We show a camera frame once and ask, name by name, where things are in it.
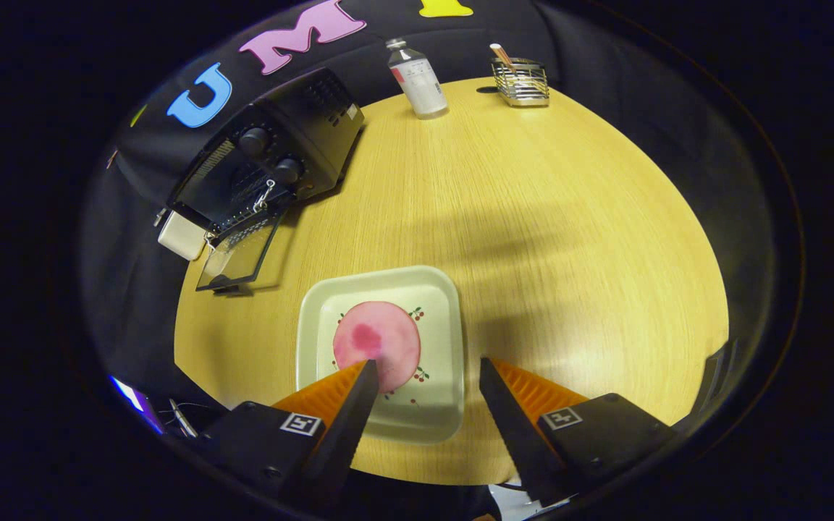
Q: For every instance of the black toaster oven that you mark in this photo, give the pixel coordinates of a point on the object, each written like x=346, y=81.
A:
x=301, y=130

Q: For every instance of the black backdrop cloth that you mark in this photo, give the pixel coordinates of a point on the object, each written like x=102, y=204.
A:
x=460, y=36

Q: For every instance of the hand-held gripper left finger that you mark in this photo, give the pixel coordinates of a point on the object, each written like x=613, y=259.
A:
x=341, y=434

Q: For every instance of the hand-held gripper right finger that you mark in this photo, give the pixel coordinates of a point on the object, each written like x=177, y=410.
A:
x=515, y=434

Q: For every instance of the cream square cherry-print plate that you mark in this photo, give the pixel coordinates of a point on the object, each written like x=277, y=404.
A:
x=435, y=325

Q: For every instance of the pink round food slice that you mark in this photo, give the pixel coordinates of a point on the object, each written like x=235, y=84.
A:
x=381, y=336

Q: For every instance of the white pop-up toaster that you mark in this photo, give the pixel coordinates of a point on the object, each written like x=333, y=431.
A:
x=180, y=235

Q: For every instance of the clear glass bottle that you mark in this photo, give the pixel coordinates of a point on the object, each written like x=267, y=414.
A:
x=420, y=79

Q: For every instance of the wooden stick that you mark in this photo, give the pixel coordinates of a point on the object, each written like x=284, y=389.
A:
x=501, y=54

